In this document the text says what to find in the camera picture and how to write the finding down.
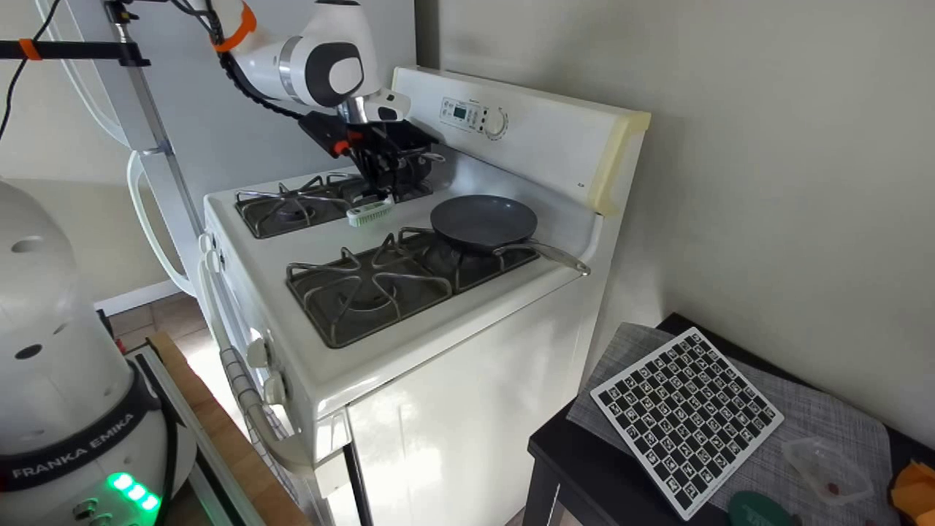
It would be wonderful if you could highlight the black side table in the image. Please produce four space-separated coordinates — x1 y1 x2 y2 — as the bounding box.
522 310 935 526

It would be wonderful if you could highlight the green round object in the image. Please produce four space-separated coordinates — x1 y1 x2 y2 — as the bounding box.
727 487 803 526

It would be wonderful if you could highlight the white oven door handle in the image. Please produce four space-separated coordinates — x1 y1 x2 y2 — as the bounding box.
198 231 307 454

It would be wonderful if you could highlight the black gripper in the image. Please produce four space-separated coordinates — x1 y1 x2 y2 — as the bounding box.
332 115 433 207

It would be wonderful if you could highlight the dark grey frying pan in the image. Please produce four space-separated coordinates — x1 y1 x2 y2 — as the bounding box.
429 193 594 277

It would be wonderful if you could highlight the aluminium frame rail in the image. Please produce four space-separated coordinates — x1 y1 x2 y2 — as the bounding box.
126 348 246 526

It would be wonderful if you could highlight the grey mat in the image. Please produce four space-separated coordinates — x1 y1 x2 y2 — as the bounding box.
566 322 899 526

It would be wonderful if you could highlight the clear plastic container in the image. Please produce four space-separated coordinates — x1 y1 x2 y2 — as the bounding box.
784 435 877 505

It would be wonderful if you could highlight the wooden board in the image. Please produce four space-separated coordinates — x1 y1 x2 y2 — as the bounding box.
142 329 316 526

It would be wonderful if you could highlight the orange object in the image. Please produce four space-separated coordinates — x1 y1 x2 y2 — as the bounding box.
889 458 935 526

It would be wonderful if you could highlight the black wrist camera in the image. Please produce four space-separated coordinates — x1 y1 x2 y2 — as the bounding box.
294 112 364 161

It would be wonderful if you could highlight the black burner grate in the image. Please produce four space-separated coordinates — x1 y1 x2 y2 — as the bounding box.
233 167 439 243
283 226 543 350

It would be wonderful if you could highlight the metal camera stand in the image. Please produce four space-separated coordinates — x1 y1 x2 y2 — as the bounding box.
0 0 210 246

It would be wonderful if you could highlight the white gas stove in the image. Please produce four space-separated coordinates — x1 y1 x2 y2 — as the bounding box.
198 65 654 526

